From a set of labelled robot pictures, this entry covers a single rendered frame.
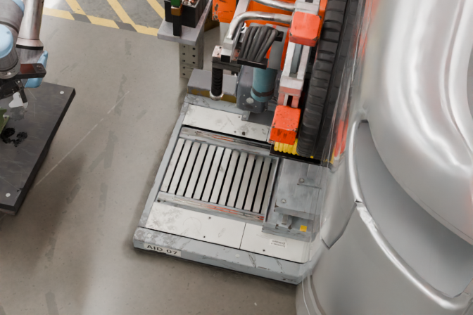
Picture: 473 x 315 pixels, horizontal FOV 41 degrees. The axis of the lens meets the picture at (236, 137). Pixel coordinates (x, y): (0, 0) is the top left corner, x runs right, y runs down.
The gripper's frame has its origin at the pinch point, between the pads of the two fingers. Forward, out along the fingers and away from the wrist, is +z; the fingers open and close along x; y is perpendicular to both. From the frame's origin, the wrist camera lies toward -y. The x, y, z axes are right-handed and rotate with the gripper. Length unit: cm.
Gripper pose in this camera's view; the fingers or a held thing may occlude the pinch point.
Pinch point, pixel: (22, 95)
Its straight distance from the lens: 226.8
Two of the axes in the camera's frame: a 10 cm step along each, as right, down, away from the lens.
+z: -1.4, 4.3, 8.9
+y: -8.7, 3.7, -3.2
